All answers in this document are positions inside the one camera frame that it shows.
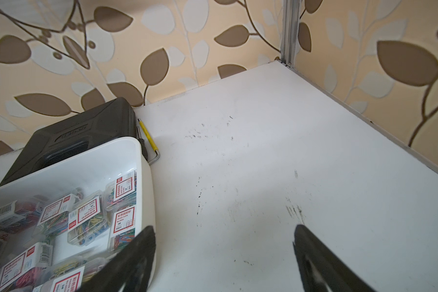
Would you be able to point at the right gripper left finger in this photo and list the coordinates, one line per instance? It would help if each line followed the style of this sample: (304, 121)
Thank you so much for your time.
(130, 270)

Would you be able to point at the yellow handled tool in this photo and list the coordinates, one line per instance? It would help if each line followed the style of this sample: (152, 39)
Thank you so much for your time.
(151, 142)

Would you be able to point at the white plastic storage tray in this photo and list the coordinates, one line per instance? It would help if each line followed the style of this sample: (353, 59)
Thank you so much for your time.
(65, 221)

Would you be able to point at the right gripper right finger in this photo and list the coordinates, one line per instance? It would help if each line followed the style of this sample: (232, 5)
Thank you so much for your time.
(320, 269)

